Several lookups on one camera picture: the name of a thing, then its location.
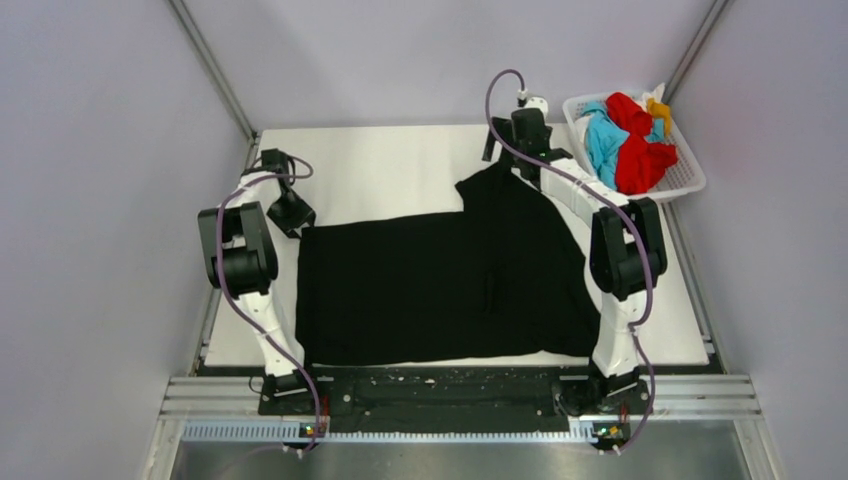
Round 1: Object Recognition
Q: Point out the black t-shirt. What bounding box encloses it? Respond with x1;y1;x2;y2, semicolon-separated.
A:
296;166;600;366

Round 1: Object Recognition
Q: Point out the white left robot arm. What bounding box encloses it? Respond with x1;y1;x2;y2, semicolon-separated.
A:
197;148;321;414

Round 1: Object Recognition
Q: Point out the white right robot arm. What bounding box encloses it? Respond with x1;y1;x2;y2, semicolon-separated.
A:
483;108;668;412

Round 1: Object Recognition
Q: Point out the light blue t-shirt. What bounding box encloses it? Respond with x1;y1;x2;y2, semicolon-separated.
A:
582;99;628;192

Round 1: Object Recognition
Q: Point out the red t-shirt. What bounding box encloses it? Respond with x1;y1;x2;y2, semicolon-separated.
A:
606;92;678;195

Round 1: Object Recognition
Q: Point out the yellow t-shirt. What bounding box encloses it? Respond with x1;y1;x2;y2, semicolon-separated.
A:
646;97;673;138

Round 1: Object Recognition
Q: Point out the white t-shirt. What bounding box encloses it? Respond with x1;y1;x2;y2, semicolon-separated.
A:
635;82;666;111

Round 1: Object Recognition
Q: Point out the white plastic laundry basket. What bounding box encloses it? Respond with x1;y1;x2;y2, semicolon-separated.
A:
563;88;706;202

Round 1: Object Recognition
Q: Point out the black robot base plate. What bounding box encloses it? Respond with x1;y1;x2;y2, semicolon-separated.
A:
225;367;653;435

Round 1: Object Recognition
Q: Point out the white slotted cable duct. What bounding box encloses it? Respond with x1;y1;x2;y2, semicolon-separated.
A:
182;420;609;444

